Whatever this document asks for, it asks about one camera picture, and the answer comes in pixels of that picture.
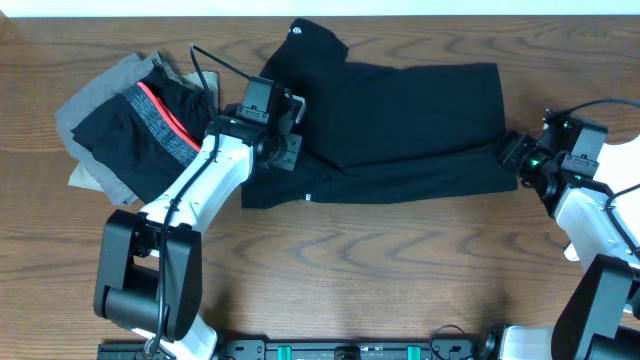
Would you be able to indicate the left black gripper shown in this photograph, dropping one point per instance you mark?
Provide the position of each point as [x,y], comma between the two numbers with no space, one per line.
[289,161]

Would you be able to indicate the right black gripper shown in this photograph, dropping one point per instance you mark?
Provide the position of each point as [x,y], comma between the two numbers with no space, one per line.
[512,151]

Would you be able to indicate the black polo shirt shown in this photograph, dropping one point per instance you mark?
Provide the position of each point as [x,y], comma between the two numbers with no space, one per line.
[373,134]

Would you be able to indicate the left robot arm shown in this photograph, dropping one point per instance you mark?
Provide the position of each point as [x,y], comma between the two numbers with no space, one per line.
[149,278]

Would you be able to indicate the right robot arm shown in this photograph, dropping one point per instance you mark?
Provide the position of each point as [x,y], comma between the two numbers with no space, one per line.
[589,327]

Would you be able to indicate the white garment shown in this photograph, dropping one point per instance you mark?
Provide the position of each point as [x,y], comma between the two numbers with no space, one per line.
[588,216]

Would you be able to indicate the beige folded garment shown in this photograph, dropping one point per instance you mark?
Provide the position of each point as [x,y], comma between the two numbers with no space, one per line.
[89,173]

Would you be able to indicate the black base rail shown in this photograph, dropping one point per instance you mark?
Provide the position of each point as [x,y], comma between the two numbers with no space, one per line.
[455,349]

